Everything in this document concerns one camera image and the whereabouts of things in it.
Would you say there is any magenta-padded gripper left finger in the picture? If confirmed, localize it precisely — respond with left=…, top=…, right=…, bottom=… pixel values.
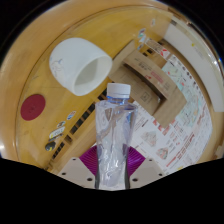
left=57, top=144, right=100, bottom=190

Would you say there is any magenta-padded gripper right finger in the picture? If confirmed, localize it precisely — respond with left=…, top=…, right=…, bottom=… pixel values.
left=125, top=146, right=166, bottom=190

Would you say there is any clear plastic water bottle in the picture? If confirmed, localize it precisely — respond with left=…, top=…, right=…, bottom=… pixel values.
left=94, top=82, right=139, bottom=191

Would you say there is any small black oval object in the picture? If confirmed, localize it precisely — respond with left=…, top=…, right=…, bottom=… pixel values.
left=44, top=140, right=58, bottom=152

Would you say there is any printed paper posters group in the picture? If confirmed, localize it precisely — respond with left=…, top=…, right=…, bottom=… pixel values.
left=131, top=53, right=214, bottom=174

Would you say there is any round blue orange sticker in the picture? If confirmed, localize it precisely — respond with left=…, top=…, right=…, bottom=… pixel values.
left=66, top=110, right=77, bottom=121

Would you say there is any flat round red coaster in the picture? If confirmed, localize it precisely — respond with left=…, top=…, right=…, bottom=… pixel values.
left=20, top=93, right=47, bottom=122

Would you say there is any brown cardboard box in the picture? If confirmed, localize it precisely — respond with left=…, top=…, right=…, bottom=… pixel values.
left=108, top=39, right=188, bottom=129

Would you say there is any white ceramic mug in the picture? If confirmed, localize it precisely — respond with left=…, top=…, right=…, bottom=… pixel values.
left=48, top=37, right=114, bottom=97

